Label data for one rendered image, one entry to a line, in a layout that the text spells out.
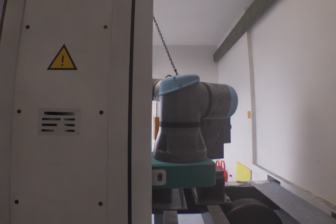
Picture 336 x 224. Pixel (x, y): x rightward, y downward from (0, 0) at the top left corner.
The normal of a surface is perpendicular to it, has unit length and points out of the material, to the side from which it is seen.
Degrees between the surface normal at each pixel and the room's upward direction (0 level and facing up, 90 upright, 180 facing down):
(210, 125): 90
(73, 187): 90
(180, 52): 90
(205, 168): 90
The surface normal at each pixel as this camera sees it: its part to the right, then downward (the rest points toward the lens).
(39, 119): 0.10, -0.10
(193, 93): 0.52, -0.11
